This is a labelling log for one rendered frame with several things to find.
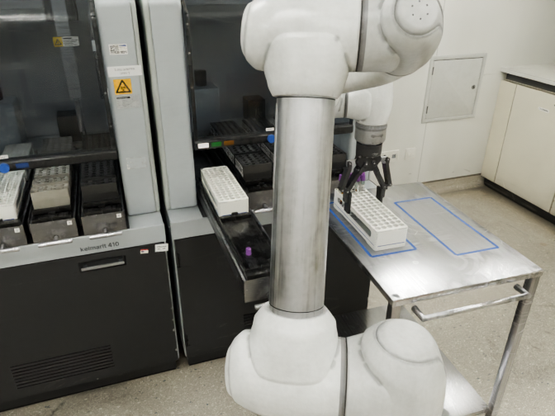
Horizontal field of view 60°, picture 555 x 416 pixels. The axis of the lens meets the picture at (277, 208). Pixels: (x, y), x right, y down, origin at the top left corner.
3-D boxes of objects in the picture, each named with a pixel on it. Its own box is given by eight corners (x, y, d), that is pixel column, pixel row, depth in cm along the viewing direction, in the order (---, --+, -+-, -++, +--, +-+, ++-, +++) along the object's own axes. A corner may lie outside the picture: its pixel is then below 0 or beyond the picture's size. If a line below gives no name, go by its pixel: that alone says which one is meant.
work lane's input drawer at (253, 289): (195, 196, 184) (193, 175, 180) (230, 191, 188) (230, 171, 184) (249, 314, 123) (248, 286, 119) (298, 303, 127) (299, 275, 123)
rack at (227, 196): (201, 183, 179) (200, 168, 176) (227, 180, 182) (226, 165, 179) (219, 219, 154) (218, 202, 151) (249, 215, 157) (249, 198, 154)
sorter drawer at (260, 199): (206, 148, 231) (206, 131, 227) (234, 145, 235) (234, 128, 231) (249, 216, 170) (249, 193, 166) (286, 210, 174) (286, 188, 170)
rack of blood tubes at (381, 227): (332, 205, 159) (334, 188, 157) (359, 201, 162) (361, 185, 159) (374, 251, 134) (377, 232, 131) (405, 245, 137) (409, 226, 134)
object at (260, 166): (270, 175, 182) (270, 160, 179) (272, 177, 180) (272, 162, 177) (241, 179, 178) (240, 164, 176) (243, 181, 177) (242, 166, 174)
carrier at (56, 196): (71, 201, 161) (68, 186, 158) (71, 204, 159) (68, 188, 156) (34, 207, 157) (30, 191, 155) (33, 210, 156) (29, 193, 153)
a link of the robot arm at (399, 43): (434, 11, 86) (357, 10, 87) (462, -38, 68) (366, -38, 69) (429, 85, 86) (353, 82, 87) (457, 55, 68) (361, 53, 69)
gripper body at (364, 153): (362, 146, 135) (358, 177, 139) (388, 144, 137) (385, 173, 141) (350, 138, 141) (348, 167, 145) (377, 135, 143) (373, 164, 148)
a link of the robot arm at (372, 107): (388, 116, 141) (343, 115, 142) (394, 63, 134) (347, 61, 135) (391, 128, 131) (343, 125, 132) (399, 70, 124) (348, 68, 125)
